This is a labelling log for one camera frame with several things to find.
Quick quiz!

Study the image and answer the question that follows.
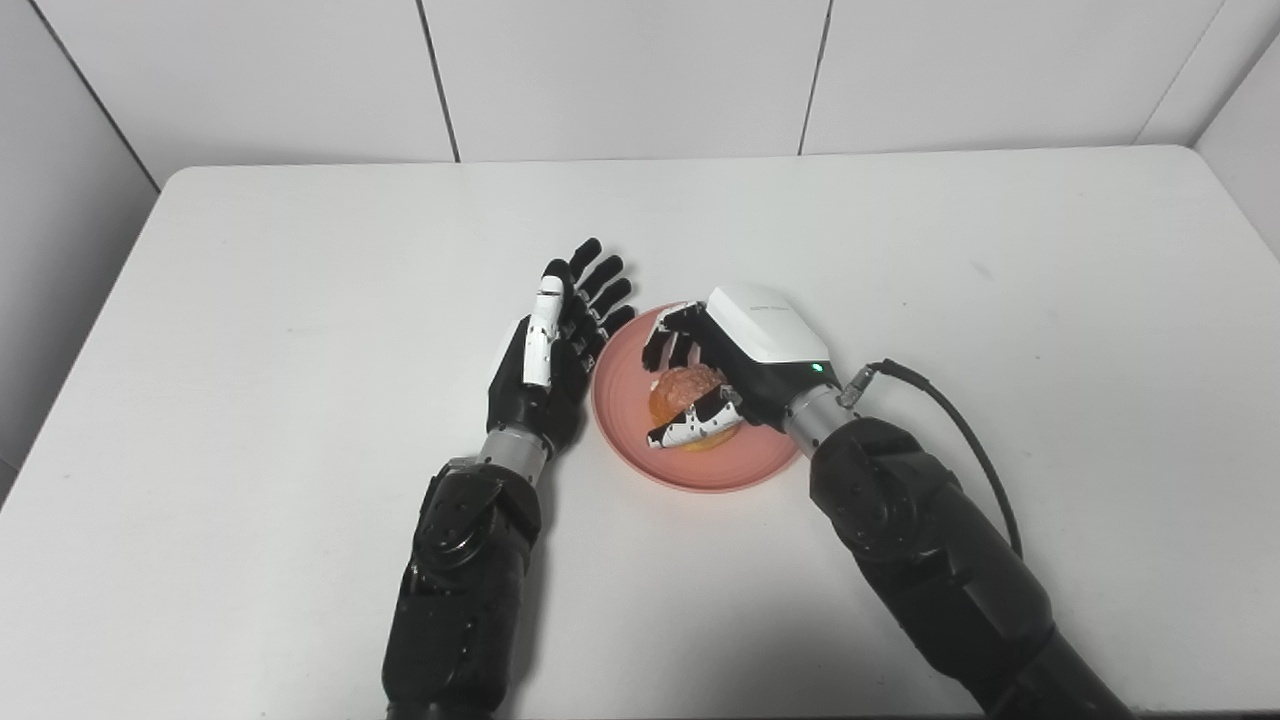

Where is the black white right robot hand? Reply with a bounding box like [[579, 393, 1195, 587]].
[[641, 283, 840, 451]]

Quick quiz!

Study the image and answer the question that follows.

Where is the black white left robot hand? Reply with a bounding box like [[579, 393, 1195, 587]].
[[486, 237, 639, 457]]

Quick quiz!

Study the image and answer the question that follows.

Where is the orange cream puff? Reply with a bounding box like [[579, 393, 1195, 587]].
[[648, 364, 747, 454]]

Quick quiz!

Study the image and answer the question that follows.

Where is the pink round plate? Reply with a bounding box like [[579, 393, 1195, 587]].
[[590, 303, 807, 495]]

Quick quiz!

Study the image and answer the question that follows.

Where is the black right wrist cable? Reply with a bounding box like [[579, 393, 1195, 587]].
[[837, 359, 1025, 560]]

